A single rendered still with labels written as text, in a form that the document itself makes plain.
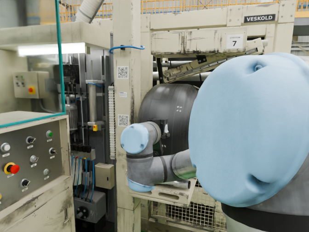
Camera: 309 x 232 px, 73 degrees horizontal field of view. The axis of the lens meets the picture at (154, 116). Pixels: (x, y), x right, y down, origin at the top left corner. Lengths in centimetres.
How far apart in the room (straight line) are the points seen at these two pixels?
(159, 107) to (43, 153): 66
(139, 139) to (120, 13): 86
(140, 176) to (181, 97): 52
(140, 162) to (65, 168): 78
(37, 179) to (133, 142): 73
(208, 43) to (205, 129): 125
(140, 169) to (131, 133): 12
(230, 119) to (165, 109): 89
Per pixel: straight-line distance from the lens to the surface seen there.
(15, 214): 119
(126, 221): 159
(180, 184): 122
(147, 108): 107
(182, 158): 63
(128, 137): 67
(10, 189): 120
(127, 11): 132
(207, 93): 19
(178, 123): 101
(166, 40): 148
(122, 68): 129
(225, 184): 17
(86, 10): 183
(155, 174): 70
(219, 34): 143
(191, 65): 156
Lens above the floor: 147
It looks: 10 degrees down
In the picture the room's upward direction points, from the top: 1 degrees clockwise
